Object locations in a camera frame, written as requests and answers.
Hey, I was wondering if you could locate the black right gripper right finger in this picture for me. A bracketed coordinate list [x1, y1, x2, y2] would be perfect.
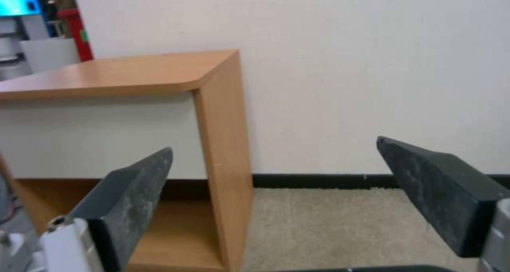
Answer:
[377, 136, 510, 272]

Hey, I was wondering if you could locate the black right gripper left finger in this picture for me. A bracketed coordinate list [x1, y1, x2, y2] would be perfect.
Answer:
[37, 147, 174, 272]

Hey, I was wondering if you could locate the black baseboard strip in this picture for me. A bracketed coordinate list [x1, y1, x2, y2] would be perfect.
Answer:
[251, 173, 510, 190]

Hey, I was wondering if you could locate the wooden desk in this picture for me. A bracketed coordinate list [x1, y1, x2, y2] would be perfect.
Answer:
[0, 49, 255, 272]

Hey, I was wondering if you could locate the white cabinet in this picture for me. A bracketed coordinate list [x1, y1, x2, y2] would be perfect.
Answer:
[18, 37, 80, 75]

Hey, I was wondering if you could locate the red pillar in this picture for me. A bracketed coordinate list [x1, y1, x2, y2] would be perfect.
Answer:
[57, 0, 95, 63]

